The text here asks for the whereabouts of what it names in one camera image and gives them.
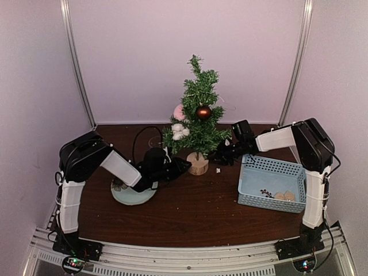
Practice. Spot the clear drinking glass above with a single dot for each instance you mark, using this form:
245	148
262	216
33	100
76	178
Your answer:
155	142

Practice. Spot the white cotton flower ornament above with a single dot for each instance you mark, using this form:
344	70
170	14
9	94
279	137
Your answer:
179	131

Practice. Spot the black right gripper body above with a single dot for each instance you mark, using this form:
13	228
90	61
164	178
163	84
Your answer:
227	154

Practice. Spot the beige burlap bow ornament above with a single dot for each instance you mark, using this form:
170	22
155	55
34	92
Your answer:
287	196

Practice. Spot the pink pompom ornament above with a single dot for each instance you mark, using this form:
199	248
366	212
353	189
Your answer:
178	113

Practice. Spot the dark berry twig ornament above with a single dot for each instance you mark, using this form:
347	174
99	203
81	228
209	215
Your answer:
266	193

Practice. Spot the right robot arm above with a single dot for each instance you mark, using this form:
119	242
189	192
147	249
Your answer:
305	143

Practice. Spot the small green christmas tree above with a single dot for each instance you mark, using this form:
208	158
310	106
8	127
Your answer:
204	137

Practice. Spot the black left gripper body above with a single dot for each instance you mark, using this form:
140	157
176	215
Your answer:
168	173

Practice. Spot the blue plastic basket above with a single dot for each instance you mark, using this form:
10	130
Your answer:
274	175

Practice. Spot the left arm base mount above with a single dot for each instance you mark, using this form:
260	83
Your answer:
77	252

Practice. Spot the light green floral plate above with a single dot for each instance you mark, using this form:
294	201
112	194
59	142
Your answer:
127	196

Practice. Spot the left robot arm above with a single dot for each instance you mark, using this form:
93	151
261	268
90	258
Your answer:
132	184

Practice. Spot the front aluminium rail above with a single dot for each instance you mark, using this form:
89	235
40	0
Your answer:
247	259

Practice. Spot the aluminium frame post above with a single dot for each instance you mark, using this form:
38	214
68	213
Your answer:
300	52
65	10

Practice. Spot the dark red bauble ornament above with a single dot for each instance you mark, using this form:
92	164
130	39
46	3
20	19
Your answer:
203	112

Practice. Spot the left aluminium frame post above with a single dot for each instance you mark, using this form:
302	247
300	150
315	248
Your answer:
65	10

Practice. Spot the right aluminium frame post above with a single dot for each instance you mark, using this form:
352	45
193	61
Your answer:
300	52

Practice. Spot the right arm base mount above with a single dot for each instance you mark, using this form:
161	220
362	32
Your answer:
302	250

